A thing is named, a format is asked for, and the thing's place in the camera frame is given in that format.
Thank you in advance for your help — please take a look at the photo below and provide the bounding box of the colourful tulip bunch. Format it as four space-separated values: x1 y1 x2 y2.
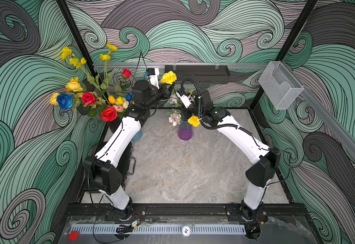
108 93 132 119

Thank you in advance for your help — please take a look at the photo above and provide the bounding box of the black left corner post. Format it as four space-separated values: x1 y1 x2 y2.
56 0 98 77

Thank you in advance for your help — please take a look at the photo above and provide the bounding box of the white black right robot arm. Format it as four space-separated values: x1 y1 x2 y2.
176 85 280 222

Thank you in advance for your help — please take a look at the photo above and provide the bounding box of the black vase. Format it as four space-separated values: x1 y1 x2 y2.
107 117 122 133

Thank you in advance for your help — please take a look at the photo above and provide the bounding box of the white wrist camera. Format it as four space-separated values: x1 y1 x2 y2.
180 95 192 109
146 68 160 89

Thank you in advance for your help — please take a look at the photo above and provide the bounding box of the red small block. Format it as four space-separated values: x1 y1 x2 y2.
68 231 80 241

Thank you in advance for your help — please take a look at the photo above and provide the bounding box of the black corner frame post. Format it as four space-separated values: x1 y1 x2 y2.
249 1 317 112

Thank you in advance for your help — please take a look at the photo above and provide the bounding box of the yellow carnation flower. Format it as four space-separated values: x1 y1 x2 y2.
188 115 201 127
160 71 177 85

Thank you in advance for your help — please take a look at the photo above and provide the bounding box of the purple glass vase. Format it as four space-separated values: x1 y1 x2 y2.
177 121 193 141

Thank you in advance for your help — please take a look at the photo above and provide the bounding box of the black wall tray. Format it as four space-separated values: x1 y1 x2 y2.
165 65 230 88

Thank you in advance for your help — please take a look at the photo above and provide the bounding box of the clear plastic wall bin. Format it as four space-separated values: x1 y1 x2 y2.
259 61 304 110

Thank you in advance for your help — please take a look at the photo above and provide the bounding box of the mixed rose bouquet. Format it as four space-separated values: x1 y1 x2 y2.
49 43 125 122

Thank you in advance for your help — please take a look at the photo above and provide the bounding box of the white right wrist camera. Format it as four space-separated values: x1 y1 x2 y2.
180 95 192 109

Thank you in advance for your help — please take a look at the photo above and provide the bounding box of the white slotted cable duct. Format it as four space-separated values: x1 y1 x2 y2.
70 224 246 235

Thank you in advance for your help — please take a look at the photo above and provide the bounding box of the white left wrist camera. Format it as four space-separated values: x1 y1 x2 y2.
146 68 160 89

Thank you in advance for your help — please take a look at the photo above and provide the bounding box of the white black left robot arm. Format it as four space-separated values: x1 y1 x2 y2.
83 80 174 220

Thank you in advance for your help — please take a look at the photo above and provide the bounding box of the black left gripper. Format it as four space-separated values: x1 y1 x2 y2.
142 82 173 112

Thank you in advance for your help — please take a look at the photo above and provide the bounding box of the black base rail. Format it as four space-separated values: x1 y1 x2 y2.
54 203 312 226

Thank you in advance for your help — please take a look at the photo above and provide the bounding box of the teal ceramic vase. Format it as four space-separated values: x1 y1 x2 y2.
131 130 143 142

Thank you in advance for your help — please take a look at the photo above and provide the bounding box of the pink lilac flower bunch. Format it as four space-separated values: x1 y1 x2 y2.
166 93 188 127

